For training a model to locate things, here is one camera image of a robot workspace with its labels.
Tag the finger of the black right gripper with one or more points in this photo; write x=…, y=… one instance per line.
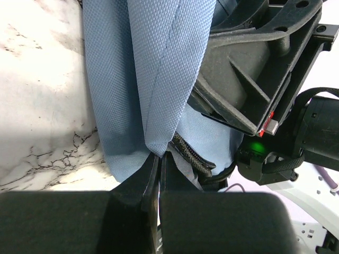
x=245, y=23

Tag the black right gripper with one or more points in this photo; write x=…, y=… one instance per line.
x=227, y=88

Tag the blue student backpack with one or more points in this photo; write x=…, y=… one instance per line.
x=142, y=60

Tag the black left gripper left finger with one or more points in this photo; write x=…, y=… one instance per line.
x=122, y=220

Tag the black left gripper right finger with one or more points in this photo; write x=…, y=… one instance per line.
x=193, y=221

